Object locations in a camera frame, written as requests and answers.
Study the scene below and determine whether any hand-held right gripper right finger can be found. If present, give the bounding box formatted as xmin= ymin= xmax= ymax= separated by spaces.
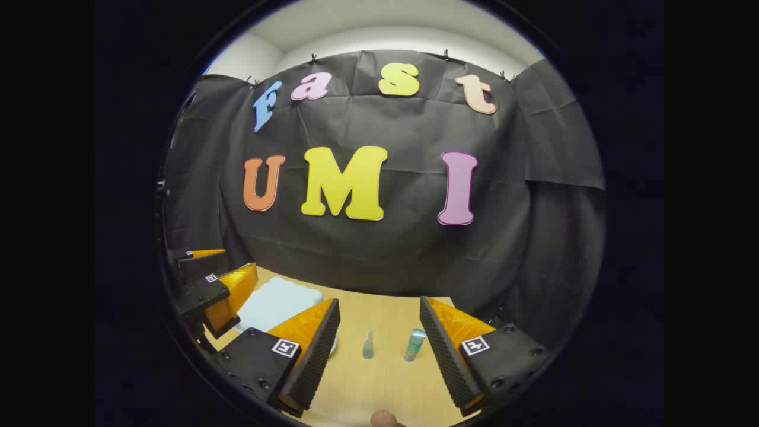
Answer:
xmin=419 ymin=296 xmax=553 ymax=418

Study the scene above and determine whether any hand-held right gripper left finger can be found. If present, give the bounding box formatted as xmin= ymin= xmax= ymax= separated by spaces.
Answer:
xmin=212 ymin=298 xmax=342 ymax=418

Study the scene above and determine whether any black backdrop cloth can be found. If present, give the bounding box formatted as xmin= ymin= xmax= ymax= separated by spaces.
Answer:
xmin=163 ymin=50 xmax=607 ymax=350

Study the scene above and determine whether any teal bottle with blue cap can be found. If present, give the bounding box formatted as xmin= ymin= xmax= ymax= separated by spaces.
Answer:
xmin=404 ymin=329 xmax=427 ymax=362

